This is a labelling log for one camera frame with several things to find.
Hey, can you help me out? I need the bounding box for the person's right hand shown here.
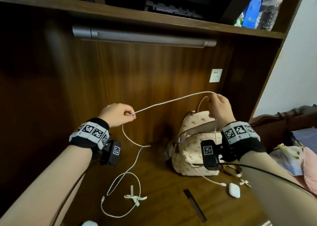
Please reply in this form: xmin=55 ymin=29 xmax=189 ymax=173
xmin=207 ymin=94 xmax=236 ymax=128

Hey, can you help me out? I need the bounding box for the person's left hand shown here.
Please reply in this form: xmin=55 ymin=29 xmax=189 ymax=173
xmin=98 ymin=103 xmax=137 ymax=128

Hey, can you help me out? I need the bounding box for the cream patterned backpack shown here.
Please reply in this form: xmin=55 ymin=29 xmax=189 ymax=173
xmin=166 ymin=96 xmax=243 ymax=178

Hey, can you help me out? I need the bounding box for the long white charging cable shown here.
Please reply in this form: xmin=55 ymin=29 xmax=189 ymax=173
xmin=100 ymin=91 xmax=227 ymax=219

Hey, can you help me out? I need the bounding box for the black stick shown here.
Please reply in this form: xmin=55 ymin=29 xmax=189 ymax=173
xmin=183 ymin=189 xmax=207 ymax=223

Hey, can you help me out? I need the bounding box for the person's left forearm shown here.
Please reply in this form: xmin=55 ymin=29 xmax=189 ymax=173
xmin=0 ymin=145 xmax=93 ymax=226

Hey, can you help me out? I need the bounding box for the person's right forearm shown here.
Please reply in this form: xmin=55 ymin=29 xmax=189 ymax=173
xmin=239 ymin=151 xmax=317 ymax=226

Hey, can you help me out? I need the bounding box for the right black marker wristband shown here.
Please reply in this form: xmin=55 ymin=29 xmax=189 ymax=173
xmin=221 ymin=120 xmax=266 ymax=162

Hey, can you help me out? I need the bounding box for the black marker wristband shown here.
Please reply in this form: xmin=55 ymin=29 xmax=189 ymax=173
xmin=221 ymin=120 xmax=266 ymax=162
xmin=69 ymin=118 xmax=111 ymax=151

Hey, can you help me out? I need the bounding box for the left black marker wristband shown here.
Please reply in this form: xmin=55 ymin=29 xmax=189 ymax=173
xmin=69 ymin=118 xmax=111 ymax=151

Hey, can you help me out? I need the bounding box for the dark carved bed headboard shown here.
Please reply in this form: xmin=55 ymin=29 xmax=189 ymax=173
xmin=249 ymin=104 xmax=317 ymax=152

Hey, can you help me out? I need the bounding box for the translucent plastic shopping bag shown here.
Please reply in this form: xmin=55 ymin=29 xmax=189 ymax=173
xmin=268 ymin=144 xmax=305 ymax=177

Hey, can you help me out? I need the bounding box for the grey metal tube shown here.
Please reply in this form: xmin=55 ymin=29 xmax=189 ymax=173
xmin=72 ymin=25 xmax=217 ymax=48

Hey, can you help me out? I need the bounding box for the blue checkered pillow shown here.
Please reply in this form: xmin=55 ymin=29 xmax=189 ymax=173
xmin=292 ymin=127 xmax=317 ymax=147

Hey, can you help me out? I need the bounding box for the green white small packet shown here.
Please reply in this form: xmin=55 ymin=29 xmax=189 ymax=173
xmin=234 ymin=12 xmax=244 ymax=27

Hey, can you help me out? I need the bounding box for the blue box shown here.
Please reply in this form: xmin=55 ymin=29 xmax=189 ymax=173
xmin=242 ymin=0 xmax=263 ymax=29

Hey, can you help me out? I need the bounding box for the dark wooden shelf cabinet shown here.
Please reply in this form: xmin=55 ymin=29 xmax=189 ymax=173
xmin=0 ymin=0 xmax=309 ymax=125

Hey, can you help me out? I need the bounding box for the pink bed sheet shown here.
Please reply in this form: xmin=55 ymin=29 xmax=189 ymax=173
xmin=293 ymin=175 xmax=310 ymax=192

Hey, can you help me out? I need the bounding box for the pink quilt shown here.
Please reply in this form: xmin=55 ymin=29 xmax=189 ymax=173
xmin=302 ymin=146 xmax=317 ymax=195

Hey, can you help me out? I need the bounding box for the white wall socket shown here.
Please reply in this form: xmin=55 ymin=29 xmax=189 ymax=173
xmin=209 ymin=69 xmax=223 ymax=83

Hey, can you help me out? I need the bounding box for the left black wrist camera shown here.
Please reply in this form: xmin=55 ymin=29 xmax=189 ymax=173
xmin=100 ymin=140 xmax=122 ymax=166

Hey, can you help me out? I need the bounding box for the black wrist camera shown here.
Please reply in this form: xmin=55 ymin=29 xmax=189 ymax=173
xmin=100 ymin=140 xmax=122 ymax=166
xmin=200 ymin=139 xmax=222 ymax=171

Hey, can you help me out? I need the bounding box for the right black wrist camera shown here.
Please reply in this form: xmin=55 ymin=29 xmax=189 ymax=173
xmin=200 ymin=139 xmax=222 ymax=171

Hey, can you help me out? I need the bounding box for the right black camera cable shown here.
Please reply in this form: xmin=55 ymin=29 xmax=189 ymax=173
xmin=219 ymin=163 xmax=317 ymax=197

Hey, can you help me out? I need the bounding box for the black camera cable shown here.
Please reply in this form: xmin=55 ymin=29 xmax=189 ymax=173
xmin=51 ymin=159 xmax=99 ymax=226
xmin=219 ymin=163 xmax=317 ymax=197

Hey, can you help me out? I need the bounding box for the left black camera cable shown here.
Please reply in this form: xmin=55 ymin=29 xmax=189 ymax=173
xmin=51 ymin=159 xmax=99 ymax=226

